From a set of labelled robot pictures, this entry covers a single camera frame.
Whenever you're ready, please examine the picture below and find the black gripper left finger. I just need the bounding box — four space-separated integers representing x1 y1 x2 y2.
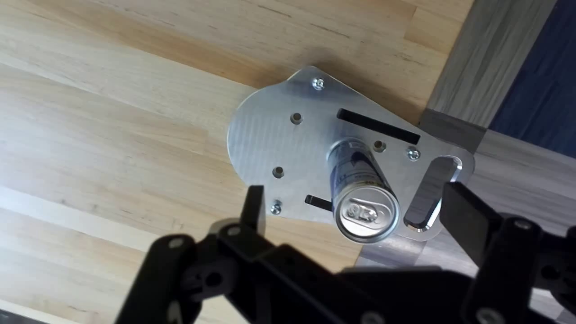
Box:
114 184 363 324

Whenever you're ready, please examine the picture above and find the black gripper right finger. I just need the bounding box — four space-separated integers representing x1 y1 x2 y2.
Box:
440 181 576 324

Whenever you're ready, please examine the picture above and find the silver drink can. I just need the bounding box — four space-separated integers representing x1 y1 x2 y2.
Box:
325 139 402 246

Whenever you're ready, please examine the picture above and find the flat aluminium metal plate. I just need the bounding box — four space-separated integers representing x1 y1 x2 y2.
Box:
226 64 478 237

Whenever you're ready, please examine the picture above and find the blue floor rug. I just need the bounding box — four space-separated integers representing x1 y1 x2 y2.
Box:
489 0 576 161

